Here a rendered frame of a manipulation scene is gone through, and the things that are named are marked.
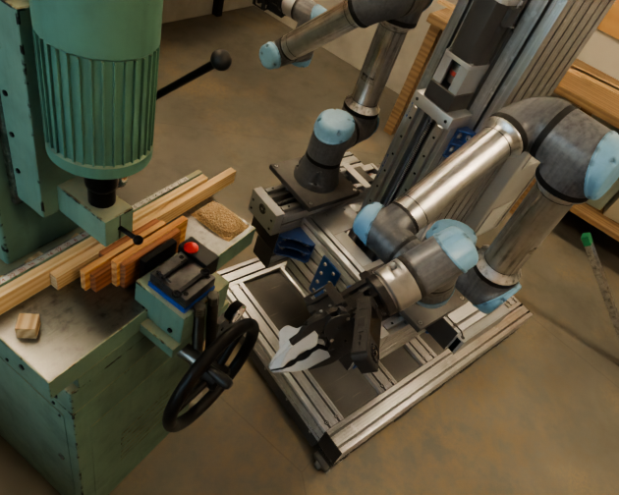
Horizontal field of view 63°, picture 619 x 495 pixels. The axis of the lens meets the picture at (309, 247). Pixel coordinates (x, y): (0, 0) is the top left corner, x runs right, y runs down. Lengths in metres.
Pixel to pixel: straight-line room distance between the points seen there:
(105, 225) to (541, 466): 2.02
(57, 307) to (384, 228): 0.66
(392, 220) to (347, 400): 1.10
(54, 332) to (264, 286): 1.16
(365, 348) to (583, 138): 0.58
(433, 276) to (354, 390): 1.20
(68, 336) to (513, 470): 1.85
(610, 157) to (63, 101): 0.91
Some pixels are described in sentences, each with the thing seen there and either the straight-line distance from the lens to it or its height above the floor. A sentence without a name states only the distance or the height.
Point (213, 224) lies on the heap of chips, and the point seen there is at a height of 0.91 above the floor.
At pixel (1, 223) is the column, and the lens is 1.23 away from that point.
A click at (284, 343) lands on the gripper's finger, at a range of 0.78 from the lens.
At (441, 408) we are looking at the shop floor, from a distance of 2.34.
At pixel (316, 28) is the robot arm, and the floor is 1.26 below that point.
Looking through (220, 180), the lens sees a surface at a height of 0.94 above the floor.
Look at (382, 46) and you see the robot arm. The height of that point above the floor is 1.26.
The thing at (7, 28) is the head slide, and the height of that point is 1.38.
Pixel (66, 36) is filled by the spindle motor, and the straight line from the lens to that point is 0.79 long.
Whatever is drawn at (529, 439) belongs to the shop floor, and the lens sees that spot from 2.51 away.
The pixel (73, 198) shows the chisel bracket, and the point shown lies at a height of 1.07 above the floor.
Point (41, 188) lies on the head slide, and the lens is 1.08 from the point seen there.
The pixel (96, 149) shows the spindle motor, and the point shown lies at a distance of 0.88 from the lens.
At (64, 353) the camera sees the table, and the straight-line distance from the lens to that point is 1.05.
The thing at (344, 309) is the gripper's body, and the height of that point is 1.24.
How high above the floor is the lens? 1.80
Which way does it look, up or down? 44 degrees down
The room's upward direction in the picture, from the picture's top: 22 degrees clockwise
